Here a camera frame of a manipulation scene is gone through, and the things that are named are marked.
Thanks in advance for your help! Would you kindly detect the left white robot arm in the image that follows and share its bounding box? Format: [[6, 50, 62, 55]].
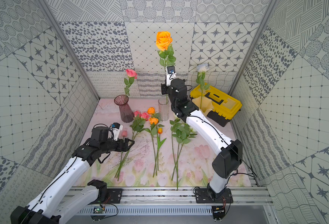
[[10, 123, 135, 224]]

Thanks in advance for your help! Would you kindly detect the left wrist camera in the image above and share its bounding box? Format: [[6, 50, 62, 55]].
[[110, 122, 123, 141]]

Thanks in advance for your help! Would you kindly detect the clear textured glass vase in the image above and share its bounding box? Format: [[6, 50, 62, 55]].
[[158, 97, 170, 121]]

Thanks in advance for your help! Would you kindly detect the orange rose middle stem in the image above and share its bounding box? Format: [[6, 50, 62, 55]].
[[145, 118, 161, 165]]

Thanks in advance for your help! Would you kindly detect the pink tulip flower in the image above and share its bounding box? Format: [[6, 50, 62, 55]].
[[115, 129, 128, 181]]

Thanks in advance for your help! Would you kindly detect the yellow black toolbox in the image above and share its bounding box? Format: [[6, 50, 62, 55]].
[[190, 86, 242, 127]]

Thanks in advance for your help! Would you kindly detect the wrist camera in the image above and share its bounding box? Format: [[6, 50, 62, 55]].
[[110, 122, 123, 141], [166, 66, 176, 86]]

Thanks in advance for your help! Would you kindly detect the orange rose far stem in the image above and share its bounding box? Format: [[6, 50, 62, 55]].
[[147, 107, 161, 119]]

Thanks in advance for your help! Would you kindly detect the cream fluted vase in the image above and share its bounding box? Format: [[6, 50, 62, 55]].
[[192, 97, 214, 116]]

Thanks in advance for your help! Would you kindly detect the purple ribbed glass vase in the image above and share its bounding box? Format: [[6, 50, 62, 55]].
[[114, 95, 134, 123]]

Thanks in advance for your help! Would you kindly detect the orange rose large stem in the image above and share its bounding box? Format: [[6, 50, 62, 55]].
[[155, 30, 177, 104]]

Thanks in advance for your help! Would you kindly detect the white perforated cable tray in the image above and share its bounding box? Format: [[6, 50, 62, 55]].
[[77, 204, 212, 216]]

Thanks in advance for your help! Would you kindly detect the orange tulip flower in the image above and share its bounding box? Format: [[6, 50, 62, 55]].
[[153, 125, 166, 176]]

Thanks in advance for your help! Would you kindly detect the aluminium rail base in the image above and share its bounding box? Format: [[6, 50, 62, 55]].
[[65, 186, 274, 206]]

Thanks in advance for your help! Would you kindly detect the pink rose stem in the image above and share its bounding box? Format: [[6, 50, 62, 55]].
[[115, 111, 148, 181], [124, 69, 137, 96]]

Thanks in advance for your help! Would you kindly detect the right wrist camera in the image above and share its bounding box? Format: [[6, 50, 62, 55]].
[[166, 66, 176, 86]]

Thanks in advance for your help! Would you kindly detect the cream white rose stem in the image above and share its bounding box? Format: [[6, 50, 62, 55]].
[[170, 118, 180, 180]]

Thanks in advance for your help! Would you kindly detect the blue white rose stem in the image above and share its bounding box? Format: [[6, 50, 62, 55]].
[[196, 63, 210, 109]]

